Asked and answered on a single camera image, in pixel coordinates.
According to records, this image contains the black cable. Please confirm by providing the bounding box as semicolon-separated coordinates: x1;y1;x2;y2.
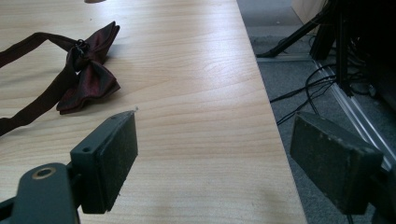
269;63;344;127

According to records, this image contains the aluminium floor rail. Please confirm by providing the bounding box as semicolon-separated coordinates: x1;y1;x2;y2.
312;59;396;171

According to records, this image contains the black metal stand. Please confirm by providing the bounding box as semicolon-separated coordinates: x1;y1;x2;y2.
309;0;396;97

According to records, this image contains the dark red bow tie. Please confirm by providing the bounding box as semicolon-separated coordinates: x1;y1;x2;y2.
0;21;121;137

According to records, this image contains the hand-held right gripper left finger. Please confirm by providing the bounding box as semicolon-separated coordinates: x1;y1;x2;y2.
69;109;139;215

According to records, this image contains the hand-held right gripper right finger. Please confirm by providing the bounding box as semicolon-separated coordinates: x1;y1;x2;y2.
290;111;385;216

